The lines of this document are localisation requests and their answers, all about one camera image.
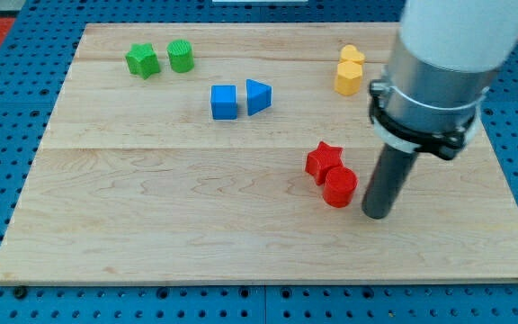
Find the blue triangle block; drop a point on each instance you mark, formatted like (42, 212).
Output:
(258, 96)

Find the yellow hexagon block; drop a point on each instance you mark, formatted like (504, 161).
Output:
(348, 78)

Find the green star block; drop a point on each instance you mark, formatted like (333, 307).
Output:
(142, 60)

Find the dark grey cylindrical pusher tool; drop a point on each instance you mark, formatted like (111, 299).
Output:
(387, 180)

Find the red star block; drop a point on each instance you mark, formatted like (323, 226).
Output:
(321, 160)

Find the light wooden board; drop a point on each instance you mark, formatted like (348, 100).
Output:
(134, 182)

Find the yellow heart block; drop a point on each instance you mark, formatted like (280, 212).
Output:
(350, 53)

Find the green cylinder block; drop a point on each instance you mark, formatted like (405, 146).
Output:
(180, 55)

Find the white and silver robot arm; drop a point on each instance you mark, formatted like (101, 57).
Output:
(444, 59)

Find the blue cube block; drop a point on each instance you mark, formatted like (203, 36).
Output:
(223, 101)

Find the red cylinder block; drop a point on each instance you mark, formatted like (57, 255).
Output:
(340, 185)

